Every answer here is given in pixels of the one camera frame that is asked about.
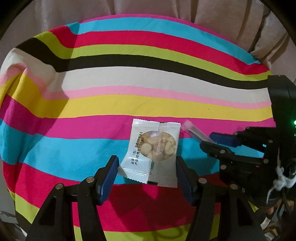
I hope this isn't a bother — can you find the rainbow striped cloth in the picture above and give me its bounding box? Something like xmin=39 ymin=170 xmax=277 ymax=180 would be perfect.
xmin=0 ymin=14 xmax=278 ymax=241

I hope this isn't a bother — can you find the white nut packet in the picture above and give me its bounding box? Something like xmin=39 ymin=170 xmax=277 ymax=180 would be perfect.
xmin=117 ymin=118 xmax=181 ymax=188

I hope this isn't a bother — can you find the beige curtain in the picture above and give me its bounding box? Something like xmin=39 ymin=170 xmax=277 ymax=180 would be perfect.
xmin=0 ymin=0 xmax=296 ymax=84

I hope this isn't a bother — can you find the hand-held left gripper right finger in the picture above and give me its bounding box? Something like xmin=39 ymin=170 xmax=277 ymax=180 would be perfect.
xmin=176 ymin=156 xmax=266 ymax=241

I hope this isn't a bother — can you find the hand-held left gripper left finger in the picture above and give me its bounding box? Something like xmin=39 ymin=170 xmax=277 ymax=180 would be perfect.
xmin=27 ymin=155 xmax=120 ymax=241

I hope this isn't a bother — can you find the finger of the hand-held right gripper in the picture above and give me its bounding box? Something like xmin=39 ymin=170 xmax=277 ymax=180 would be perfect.
xmin=199 ymin=140 xmax=266 ymax=165
xmin=209 ymin=132 xmax=245 ymax=148

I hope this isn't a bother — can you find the clear plastic snack packet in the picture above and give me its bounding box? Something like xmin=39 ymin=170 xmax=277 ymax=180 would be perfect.
xmin=181 ymin=120 xmax=216 ymax=144

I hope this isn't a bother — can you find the white cord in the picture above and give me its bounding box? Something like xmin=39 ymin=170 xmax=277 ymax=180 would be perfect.
xmin=267 ymin=166 xmax=293 ymax=205

